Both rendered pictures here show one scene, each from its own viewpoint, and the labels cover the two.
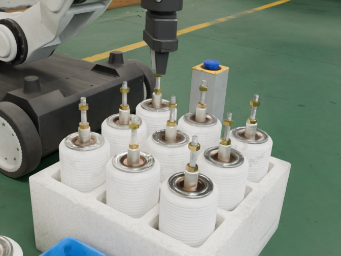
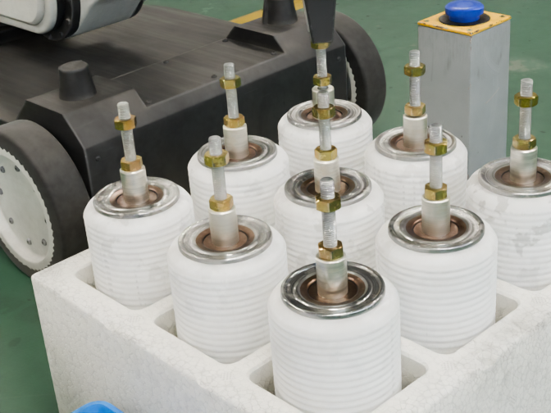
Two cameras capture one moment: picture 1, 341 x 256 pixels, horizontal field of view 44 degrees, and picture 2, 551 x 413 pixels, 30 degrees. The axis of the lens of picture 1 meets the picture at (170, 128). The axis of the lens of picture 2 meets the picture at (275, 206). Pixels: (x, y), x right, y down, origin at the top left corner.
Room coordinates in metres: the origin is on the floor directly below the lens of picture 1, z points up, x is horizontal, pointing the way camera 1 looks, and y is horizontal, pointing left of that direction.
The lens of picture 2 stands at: (-0.04, -0.18, 0.64)
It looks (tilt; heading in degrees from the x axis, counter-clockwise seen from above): 27 degrees down; 16
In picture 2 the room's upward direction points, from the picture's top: 5 degrees counter-clockwise
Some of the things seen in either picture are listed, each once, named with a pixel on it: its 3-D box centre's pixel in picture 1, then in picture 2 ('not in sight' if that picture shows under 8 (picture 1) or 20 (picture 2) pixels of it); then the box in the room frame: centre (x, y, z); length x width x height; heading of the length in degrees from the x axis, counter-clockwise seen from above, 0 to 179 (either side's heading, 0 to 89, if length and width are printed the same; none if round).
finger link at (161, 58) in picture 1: (161, 61); (321, 11); (0.88, 0.03, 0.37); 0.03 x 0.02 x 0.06; 108
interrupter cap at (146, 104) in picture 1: (156, 105); (324, 115); (0.90, 0.04, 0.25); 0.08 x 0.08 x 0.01
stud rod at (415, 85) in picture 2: (202, 97); (415, 90); (0.84, -0.06, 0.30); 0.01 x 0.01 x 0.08
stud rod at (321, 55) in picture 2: (157, 83); (321, 62); (0.90, 0.04, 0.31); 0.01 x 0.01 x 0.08
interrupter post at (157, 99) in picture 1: (157, 100); (323, 102); (0.90, 0.04, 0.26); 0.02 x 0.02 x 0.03
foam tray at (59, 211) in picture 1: (166, 204); (335, 342); (0.74, 0.00, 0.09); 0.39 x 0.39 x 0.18; 58
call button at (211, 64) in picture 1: (211, 65); (464, 13); (1.02, -0.09, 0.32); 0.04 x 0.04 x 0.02
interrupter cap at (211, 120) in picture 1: (200, 119); (415, 143); (0.84, -0.06, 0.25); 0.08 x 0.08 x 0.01
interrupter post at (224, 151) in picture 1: (224, 151); (435, 214); (0.67, -0.10, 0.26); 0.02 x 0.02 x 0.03
